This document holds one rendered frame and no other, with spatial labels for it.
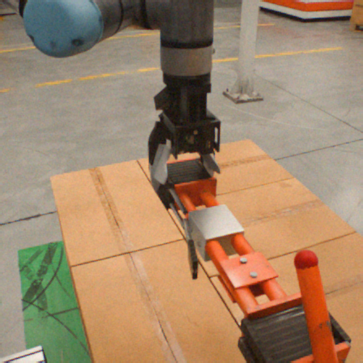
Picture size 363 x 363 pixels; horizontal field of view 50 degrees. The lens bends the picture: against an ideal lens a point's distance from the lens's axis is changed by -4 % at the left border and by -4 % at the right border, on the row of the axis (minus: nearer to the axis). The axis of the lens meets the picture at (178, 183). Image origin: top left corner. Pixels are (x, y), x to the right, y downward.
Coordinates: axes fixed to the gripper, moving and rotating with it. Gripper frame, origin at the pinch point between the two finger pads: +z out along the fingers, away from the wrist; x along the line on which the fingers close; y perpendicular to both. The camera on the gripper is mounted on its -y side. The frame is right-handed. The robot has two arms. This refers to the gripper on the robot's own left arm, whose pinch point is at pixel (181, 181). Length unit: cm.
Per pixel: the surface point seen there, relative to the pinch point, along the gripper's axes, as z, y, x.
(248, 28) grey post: 38, -289, 167
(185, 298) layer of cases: 54, -19, 8
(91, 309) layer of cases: 53, -23, -19
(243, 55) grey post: 64, -291, 165
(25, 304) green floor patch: 107, -84, -48
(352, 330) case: 13.2, 29.6, 17.4
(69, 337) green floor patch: 108, -59, -31
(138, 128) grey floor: 107, -253, 50
